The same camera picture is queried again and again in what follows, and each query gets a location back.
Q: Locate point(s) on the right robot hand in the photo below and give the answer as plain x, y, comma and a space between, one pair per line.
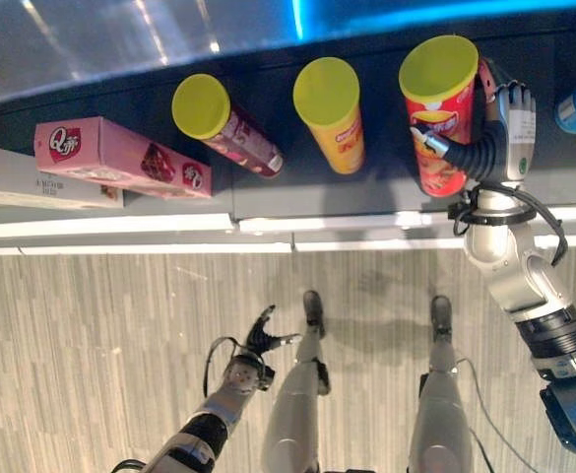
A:
516, 143

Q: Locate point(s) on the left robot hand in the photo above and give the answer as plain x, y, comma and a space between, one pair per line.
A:
259, 337

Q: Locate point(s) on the red chips can yellow lid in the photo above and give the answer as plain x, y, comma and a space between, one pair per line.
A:
435, 84

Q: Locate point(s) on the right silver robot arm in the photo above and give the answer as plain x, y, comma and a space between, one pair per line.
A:
529, 281

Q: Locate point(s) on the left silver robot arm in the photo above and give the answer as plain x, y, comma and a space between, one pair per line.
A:
209, 424

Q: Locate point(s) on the dark shelf board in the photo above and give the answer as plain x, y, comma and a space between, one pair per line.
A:
317, 194

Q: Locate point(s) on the right silver robot leg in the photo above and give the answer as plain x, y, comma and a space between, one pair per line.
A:
440, 414

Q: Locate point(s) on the pink snack box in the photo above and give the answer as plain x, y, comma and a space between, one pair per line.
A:
120, 153

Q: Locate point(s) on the maroon chips can yellow lid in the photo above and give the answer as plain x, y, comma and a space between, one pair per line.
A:
201, 106

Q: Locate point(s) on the white snack box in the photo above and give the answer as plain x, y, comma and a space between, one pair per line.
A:
7, 180

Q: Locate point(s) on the white shelf price rail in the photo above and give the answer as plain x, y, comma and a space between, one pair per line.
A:
169, 231

